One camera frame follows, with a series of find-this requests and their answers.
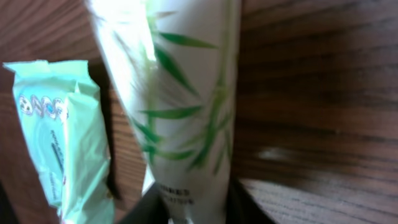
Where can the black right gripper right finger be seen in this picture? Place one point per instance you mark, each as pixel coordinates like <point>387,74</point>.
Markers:
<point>241,207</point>

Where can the teal wet wipes pack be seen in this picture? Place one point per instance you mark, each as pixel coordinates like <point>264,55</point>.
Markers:
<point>59,109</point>

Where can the white green cosmetic tube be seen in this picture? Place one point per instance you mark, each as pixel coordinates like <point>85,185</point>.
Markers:
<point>173,64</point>

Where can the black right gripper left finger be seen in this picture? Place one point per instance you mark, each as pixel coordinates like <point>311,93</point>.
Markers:
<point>149,210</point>

